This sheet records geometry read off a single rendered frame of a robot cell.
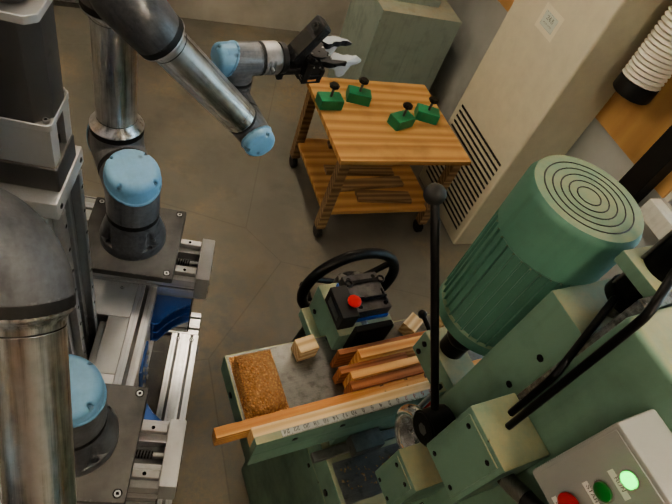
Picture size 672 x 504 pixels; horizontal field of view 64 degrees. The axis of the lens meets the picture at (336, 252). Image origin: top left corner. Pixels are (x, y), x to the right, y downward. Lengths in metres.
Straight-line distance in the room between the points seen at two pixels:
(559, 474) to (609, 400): 0.10
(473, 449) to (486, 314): 0.21
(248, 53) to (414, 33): 1.97
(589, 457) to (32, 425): 0.59
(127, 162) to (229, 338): 1.12
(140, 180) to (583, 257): 0.87
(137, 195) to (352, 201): 1.52
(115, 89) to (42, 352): 0.70
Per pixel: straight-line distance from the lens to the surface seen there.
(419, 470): 0.95
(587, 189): 0.82
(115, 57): 1.18
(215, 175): 2.76
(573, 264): 0.77
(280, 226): 2.59
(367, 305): 1.16
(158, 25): 1.00
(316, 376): 1.15
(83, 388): 0.95
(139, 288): 1.42
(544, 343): 0.80
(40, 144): 0.84
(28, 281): 0.61
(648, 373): 0.66
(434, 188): 0.81
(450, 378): 1.06
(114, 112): 1.26
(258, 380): 1.08
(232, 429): 1.03
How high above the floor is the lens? 1.90
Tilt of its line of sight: 48 degrees down
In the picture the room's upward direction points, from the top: 24 degrees clockwise
